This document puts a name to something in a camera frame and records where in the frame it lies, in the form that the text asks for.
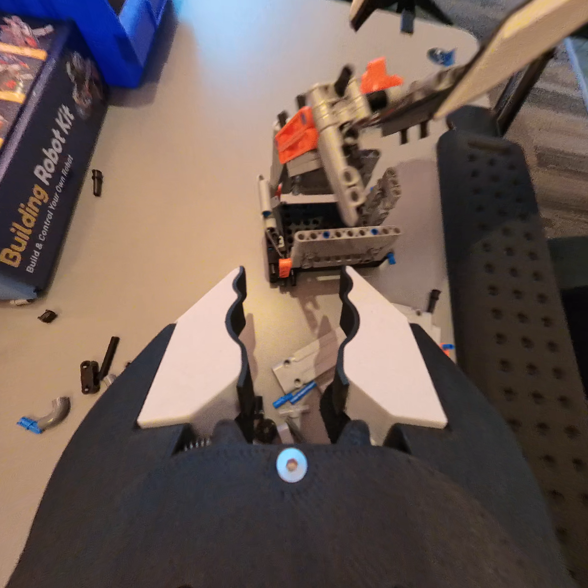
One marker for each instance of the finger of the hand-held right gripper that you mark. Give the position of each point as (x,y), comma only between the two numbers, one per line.
(514,46)

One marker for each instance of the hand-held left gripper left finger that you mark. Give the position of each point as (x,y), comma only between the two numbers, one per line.
(193,377)

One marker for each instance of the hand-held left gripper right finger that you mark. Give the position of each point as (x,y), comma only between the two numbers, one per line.
(390,377)

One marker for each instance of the orange gear frame assembly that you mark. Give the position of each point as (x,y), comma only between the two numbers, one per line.
(340,184)

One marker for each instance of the grey curved elbow piece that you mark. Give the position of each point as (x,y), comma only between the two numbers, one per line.
(55,411)

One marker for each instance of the black connector pin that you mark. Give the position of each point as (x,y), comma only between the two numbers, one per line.
(433,299)
(97,182)

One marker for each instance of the black axle with connector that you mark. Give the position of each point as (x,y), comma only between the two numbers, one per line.
(96,367)

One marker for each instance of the black studded panel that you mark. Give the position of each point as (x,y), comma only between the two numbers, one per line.
(514,322)

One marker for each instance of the small black connector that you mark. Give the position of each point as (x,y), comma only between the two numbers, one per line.
(48,316)

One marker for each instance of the blue robot kit box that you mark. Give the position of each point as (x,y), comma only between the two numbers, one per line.
(46,165)

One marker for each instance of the blue plastic bin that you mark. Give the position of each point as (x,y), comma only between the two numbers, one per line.
(129,37)

